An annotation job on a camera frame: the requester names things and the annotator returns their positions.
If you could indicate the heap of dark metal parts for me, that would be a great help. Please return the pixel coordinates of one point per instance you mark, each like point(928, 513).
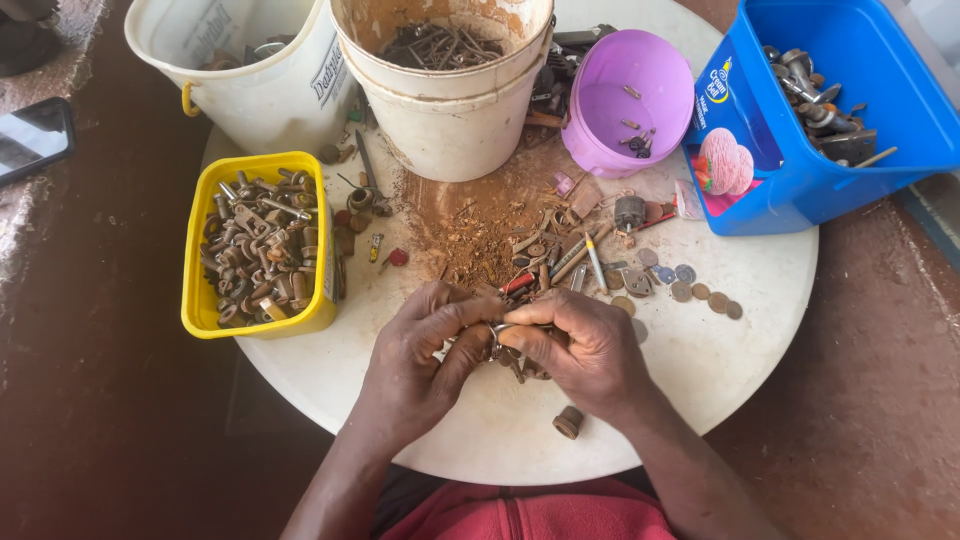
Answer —
point(559, 82)

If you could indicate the dirty white plastic bucket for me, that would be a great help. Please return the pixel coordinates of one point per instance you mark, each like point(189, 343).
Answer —
point(457, 139)

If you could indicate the scattered coins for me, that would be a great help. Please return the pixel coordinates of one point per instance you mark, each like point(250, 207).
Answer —
point(681, 291)

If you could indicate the long rusty metal rod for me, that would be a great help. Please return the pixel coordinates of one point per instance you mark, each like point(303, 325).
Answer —
point(367, 160)

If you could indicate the person's left hand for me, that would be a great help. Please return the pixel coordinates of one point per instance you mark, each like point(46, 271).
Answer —
point(405, 375)

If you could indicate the purple plastic tub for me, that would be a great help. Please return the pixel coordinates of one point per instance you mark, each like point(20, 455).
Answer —
point(600, 142)

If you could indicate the black smartphone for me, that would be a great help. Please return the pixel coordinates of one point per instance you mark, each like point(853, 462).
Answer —
point(34, 139)

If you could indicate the small yellow metal piece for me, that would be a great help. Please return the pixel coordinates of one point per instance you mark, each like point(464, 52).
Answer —
point(375, 246)

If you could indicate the yellow plastic tub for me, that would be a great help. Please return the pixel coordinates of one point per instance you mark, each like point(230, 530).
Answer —
point(196, 300)

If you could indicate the dark object on floor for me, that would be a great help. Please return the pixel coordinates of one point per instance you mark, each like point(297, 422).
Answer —
point(26, 34)

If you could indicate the person's right hand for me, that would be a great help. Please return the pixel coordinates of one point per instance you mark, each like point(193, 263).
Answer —
point(600, 360)

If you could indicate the small rusty screw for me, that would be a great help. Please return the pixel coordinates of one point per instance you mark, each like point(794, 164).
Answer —
point(630, 124)
point(632, 91)

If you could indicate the rust-stained white bucket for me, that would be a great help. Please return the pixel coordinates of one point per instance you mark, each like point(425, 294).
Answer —
point(450, 75)

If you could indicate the red pen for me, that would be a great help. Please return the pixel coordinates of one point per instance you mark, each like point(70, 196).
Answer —
point(656, 220)

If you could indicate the heap of rusty nails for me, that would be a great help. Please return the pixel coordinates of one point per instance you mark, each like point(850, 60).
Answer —
point(442, 46)

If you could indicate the white and yellow pen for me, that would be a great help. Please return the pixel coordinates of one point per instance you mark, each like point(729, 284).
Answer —
point(596, 262)

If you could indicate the blue ice cream tub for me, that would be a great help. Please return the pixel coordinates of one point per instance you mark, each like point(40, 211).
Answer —
point(885, 172)

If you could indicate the red-capped key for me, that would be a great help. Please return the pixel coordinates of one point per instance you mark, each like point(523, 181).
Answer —
point(395, 258)

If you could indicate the small pink plastic piece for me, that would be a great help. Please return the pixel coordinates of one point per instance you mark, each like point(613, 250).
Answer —
point(563, 184)

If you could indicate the pile of rusty scrap pieces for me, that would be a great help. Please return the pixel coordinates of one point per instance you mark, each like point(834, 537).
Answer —
point(551, 240)

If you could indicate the heap of grey metal fittings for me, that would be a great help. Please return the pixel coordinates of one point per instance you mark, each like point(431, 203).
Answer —
point(821, 109)

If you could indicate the rusty cylindrical nut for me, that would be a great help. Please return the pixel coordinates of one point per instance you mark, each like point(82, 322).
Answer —
point(568, 422)

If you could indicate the person's red shirt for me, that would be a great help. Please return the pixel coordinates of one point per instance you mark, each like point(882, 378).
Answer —
point(525, 514)

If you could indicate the white plastic packet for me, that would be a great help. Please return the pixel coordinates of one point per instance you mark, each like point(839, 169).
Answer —
point(687, 199)

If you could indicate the heap of rusty bolts and nuts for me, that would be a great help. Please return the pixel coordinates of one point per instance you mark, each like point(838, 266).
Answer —
point(259, 251)

